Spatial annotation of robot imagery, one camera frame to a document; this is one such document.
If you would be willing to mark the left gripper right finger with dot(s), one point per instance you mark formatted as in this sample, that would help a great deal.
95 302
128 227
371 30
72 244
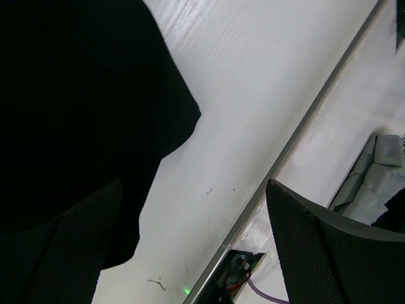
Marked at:
328 258

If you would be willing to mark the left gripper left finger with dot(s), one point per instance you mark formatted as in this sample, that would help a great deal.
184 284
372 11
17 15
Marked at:
60 261

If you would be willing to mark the black skirt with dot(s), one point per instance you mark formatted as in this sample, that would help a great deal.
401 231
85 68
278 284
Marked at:
89 94

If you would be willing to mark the grey tape wad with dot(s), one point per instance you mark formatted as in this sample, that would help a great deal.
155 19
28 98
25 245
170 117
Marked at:
376 177

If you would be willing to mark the aluminium table edge rail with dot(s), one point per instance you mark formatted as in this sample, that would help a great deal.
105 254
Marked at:
207 277

